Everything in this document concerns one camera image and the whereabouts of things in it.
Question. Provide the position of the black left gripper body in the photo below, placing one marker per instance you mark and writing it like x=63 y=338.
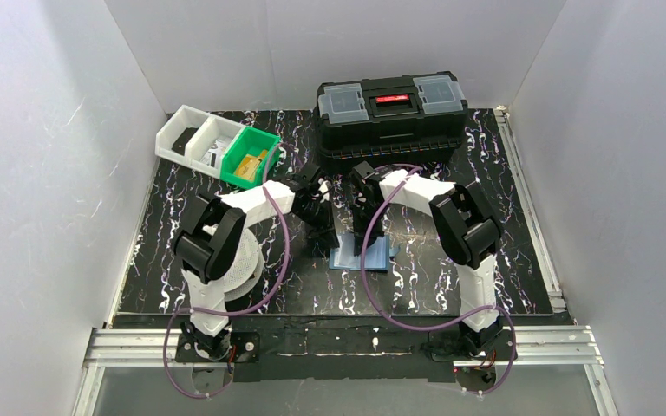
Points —
x=319 y=220

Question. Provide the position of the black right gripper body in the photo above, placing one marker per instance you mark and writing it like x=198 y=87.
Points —
x=361 y=224

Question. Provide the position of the white printed card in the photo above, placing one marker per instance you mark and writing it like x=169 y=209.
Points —
x=214 y=154

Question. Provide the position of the black credit card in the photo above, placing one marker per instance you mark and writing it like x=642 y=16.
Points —
x=179 y=145

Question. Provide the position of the orange gold card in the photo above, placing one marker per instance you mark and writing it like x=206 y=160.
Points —
x=248 y=167

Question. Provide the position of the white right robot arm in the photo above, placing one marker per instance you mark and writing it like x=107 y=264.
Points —
x=466 y=226

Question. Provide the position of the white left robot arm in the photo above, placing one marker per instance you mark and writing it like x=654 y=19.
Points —
x=209 y=241

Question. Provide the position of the green plastic bin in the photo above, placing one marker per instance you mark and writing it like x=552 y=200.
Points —
x=253 y=141

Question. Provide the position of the black toolbox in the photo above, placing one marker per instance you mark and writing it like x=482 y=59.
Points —
x=411 y=119

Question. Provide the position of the white bin middle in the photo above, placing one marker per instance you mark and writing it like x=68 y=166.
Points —
x=206 y=149

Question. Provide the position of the white bin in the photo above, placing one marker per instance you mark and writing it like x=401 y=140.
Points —
x=172 y=138
x=206 y=149

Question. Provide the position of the white bin far left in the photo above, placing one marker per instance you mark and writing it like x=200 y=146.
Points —
x=172 y=138

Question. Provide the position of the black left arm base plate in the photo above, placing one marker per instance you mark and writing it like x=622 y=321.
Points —
x=227 y=346

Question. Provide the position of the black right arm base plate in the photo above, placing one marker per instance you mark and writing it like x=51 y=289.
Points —
x=484 y=349

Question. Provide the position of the aluminium rail frame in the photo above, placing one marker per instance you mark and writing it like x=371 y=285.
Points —
x=320 y=348

